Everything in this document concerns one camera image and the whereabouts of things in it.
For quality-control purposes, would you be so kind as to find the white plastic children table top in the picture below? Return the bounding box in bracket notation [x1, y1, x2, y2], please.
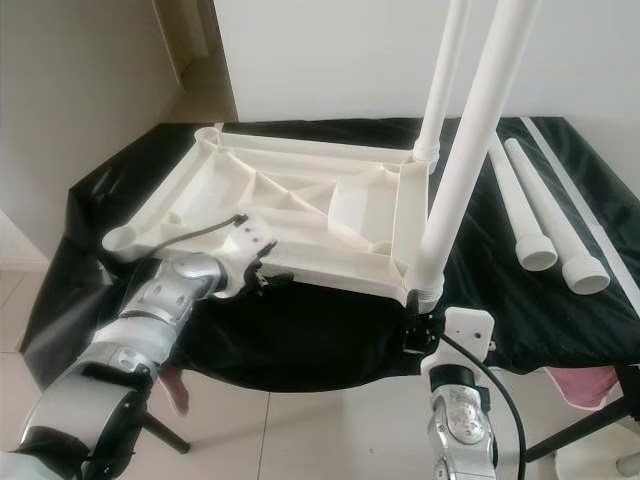
[102, 122, 447, 307]

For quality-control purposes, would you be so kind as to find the white plastic table leg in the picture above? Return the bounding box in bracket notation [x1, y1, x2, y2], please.
[404, 0, 542, 314]
[409, 0, 474, 174]
[505, 138, 613, 296]
[488, 135, 560, 273]

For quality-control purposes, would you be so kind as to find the black plastic table cover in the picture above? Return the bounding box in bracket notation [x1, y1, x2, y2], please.
[20, 116, 640, 396]

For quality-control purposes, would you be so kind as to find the pink plastic object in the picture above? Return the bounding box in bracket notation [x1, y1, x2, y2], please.
[164, 365, 194, 414]
[545, 365, 624, 410]

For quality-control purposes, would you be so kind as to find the black metal table leg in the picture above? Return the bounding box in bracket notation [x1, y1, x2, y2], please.
[524, 394, 640, 464]
[139, 409, 192, 455]

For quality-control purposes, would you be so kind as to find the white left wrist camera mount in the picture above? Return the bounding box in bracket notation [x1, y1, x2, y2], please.
[220, 219, 280, 300]

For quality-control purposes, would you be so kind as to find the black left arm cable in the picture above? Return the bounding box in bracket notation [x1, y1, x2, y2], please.
[140, 213, 252, 252]

